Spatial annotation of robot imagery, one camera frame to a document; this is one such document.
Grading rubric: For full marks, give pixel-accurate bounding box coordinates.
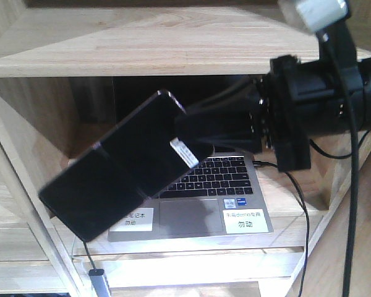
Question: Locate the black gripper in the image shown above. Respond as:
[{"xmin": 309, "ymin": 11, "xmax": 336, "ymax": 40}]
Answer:
[{"xmin": 174, "ymin": 55, "xmax": 350, "ymax": 172}]

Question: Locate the black foldable phone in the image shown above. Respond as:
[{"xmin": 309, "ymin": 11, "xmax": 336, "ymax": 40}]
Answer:
[{"xmin": 38, "ymin": 90, "xmax": 214, "ymax": 242}]

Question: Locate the silver laptop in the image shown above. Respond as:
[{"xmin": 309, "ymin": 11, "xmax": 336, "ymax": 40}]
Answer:
[{"xmin": 107, "ymin": 75, "xmax": 275, "ymax": 243}]

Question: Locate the wooden shelf unit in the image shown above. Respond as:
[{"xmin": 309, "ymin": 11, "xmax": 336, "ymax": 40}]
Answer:
[{"xmin": 0, "ymin": 0, "xmax": 371, "ymax": 297}]

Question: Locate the grey usb hub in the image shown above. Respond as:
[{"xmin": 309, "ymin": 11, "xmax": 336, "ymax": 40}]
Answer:
[{"xmin": 88, "ymin": 269, "xmax": 111, "ymax": 297}]

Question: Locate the black laptop cable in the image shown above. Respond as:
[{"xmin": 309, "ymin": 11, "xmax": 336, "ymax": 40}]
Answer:
[{"xmin": 252, "ymin": 160, "xmax": 310, "ymax": 297}]

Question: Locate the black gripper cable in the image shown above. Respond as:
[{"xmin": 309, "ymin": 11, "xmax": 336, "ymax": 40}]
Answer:
[{"xmin": 309, "ymin": 30, "xmax": 371, "ymax": 297}]

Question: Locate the black camera bracket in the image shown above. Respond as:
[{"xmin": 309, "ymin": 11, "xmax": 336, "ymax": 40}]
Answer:
[{"xmin": 316, "ymin": 19, "xmax": 362, "ymax": 93}]

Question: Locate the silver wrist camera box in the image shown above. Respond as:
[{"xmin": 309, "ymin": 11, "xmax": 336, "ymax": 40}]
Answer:
[{"xmin": 278, "ymin": 0, "xmax": 350, "ymax": 33}]

